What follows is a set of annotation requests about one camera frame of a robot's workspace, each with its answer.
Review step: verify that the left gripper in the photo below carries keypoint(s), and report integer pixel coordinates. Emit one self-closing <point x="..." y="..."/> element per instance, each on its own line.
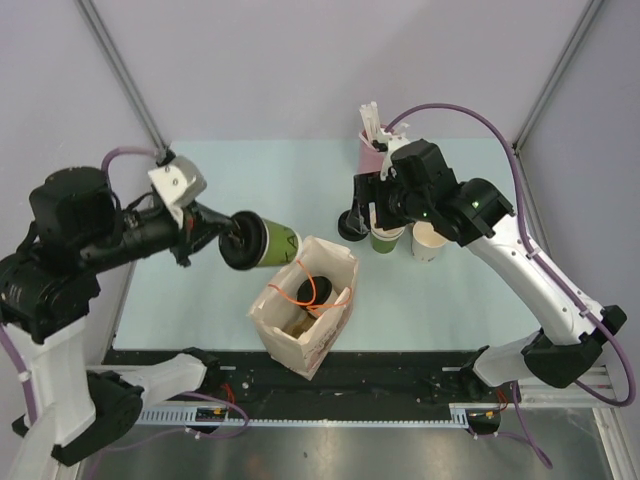
<point x="198" y="224"/>

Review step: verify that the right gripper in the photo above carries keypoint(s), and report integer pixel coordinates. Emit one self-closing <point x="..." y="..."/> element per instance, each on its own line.
<point x="367" y="190"/>

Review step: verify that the black coffee cup lid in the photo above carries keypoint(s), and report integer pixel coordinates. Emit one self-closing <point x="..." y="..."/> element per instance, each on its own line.
<point x="244" y="246"/>

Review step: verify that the brown paper takeout bag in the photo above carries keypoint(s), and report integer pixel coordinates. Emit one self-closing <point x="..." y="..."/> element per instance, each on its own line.
<point x="276" y="306"/>

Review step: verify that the brown cup carrier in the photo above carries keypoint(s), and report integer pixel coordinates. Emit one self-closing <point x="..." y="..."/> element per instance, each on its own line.
<point x="297" y="328"/>

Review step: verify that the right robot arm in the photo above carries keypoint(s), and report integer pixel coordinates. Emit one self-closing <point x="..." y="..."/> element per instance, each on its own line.
<point x="416" y="184"/>

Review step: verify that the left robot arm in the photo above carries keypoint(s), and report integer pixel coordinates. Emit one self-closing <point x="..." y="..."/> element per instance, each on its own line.
<point x="79" y="231"/>

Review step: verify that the pink straw holder cup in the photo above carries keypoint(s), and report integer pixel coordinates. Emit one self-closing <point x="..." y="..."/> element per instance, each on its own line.
<point x="370" y="160"/>

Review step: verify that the stack of black lids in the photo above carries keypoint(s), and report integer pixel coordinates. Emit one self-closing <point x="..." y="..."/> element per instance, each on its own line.
<point x="351" y="227"/>

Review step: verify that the white wrapped straws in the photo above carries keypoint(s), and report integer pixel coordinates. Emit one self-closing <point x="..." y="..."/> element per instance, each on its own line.
<point x="373" y="131"/>

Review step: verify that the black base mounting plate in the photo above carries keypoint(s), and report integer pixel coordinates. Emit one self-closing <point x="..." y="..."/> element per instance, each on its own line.
<point x="433" y="376"/>

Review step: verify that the white cable duct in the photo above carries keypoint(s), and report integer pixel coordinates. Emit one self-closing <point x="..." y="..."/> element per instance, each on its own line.
<point x="335" y="411"/>

